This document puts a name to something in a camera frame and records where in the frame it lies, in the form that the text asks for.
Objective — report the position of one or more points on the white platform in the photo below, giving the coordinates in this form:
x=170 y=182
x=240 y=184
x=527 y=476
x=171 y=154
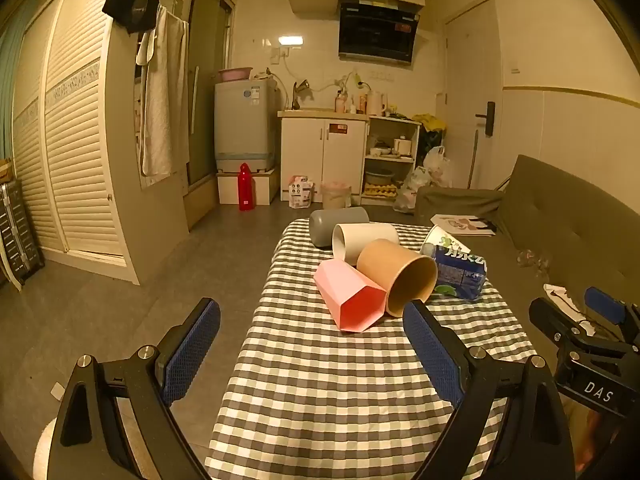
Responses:
x=265 y=187

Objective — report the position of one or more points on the grey-green sofa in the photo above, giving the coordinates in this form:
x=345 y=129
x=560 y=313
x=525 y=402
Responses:
x=565 y=220

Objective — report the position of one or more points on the white printed package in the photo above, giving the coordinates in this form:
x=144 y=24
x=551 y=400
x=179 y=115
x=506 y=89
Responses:
x=301 y=192

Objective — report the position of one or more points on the crumpled clear plastic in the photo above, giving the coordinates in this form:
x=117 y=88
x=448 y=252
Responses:
x=532 y=260

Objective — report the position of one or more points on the grey cup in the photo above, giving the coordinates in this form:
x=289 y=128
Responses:
x=325 y=225

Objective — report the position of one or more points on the black hanging bag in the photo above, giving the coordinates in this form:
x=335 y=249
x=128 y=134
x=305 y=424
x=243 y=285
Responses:
x=130 y=7

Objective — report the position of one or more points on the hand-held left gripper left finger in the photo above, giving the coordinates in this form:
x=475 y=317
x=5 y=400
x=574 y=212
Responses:
x=192 y=345

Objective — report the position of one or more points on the magazine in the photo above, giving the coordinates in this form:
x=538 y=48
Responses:
x=465 y=224

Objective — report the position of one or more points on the brown paper cup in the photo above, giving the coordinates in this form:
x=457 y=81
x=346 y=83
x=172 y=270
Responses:
x=385 y=265

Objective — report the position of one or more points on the metal faucet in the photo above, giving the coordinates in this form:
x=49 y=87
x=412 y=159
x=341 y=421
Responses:
x=299 y=92

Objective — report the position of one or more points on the broom stick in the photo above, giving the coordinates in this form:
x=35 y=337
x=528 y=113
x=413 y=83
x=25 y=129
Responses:
x=473 y=160

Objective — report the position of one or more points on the white louvred wardrobe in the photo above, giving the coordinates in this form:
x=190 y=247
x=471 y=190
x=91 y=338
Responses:
x=75 y=135

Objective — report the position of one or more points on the pink bottle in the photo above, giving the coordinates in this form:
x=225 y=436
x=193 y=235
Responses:
x=340 y=102

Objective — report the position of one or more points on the pink hexagonal cup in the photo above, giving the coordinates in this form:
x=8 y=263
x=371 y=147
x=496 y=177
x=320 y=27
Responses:
x=345 y=290

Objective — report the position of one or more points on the open white shelf unit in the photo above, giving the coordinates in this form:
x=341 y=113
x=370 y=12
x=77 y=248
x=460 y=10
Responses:
x=390 y=127

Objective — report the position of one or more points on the yellow cloth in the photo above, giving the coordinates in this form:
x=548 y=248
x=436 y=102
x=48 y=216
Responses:
x=430 y=122

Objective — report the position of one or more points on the washing machine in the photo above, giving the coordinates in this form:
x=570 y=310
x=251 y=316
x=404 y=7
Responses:
x=245 y=125

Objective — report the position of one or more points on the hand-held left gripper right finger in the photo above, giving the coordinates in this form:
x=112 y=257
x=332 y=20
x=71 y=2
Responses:
x=432 y=355

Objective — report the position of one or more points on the checked tablecloth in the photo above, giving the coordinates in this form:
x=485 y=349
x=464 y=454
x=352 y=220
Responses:
x=325 y=385

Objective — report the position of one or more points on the white sink cabinet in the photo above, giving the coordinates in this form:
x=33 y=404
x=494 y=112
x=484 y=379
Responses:
x=310 y=155

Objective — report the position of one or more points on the black range hood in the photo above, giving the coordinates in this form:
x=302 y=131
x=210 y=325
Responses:
x=377 y=30

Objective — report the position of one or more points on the blue tissue packet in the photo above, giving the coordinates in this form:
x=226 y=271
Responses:
x=460 y=272

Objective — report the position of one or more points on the white plastic bag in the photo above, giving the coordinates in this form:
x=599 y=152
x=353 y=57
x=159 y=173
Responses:
x=437 y=165

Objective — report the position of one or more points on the floral plastic bag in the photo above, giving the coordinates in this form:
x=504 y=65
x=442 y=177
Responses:
x=410 y=190

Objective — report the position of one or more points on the egg tray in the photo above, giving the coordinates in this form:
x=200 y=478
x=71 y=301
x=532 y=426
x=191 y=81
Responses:
x=380 y=191

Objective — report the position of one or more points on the white cloth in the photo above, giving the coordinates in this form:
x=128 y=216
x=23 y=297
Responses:
x=562 y=297

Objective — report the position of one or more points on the white door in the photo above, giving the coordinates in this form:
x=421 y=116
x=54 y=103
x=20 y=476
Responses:
x=470 y=70

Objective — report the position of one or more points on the white round object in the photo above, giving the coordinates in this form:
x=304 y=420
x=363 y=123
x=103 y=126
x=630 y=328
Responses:
x=42 y=455

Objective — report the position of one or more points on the silver suitcase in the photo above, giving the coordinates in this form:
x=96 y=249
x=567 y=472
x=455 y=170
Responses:
x=17 y=235

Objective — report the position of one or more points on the white kettle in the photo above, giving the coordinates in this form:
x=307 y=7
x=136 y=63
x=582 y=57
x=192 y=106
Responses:
x=376 y=104

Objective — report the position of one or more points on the pink basin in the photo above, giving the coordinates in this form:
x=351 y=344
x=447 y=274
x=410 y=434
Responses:
x=235 y=74

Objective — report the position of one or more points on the pink trash bin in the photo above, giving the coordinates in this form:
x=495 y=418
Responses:
x=335 y=196

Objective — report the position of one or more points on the white towel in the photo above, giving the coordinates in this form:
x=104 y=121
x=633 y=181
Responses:
x=162 y=100

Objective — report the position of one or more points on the grey basin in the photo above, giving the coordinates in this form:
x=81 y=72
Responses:
x=379 y=177

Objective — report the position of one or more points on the printed white paper cup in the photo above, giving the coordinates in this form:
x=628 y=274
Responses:
x=440 y=237

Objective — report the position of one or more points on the red bottle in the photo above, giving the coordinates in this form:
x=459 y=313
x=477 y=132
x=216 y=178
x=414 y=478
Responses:
x=246 y=190

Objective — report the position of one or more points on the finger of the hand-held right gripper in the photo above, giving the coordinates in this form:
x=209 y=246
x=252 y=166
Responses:
x=555 y=317
x=605 y=305

